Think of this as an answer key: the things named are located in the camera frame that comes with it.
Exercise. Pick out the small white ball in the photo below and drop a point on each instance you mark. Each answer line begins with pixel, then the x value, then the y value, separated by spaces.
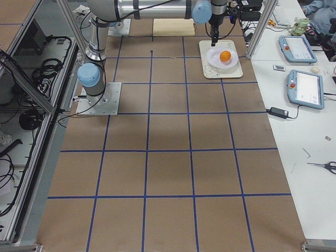
pixel 315 70

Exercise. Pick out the blue teach pendant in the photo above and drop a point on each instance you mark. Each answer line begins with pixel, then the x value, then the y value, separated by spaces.
pixel 306 89
pixel 296 49

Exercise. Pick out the far blue teach pendant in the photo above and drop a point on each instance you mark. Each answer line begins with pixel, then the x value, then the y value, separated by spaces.
pixel 296 49

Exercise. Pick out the black scissors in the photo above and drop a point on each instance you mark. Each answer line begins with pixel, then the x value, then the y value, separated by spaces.
pixel 330 166

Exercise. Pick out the orange fruit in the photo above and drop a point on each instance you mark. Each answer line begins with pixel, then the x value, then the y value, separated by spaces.
pixel 225 56

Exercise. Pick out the near blue teach pendant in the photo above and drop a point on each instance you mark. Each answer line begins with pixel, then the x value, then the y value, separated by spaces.
pixel 306 89

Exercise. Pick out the aluminium frame post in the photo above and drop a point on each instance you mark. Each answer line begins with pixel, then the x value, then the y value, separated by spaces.
pixel 267 11

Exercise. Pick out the white keyboard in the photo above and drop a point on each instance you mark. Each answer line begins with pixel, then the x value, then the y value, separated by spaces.
pixel 280 18

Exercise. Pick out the wooden cutting board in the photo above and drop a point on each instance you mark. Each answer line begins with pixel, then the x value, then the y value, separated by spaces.
pixel 173 27

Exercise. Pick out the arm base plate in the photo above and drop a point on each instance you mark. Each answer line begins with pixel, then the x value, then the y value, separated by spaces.
pixel 118 29
pixel 102 105

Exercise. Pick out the cream bear tray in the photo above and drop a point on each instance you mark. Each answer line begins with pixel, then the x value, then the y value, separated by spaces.
pixel 213 67

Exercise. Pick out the black power adapter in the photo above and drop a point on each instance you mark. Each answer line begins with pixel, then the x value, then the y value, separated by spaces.
pixel 278 112

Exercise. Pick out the white round plate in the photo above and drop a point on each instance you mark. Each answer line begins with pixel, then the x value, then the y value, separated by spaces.
pixel 212 57

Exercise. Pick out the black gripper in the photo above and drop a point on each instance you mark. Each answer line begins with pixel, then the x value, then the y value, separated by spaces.
pixel 216 19

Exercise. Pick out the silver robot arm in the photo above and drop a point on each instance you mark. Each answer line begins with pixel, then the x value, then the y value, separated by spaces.
pixel 105 13

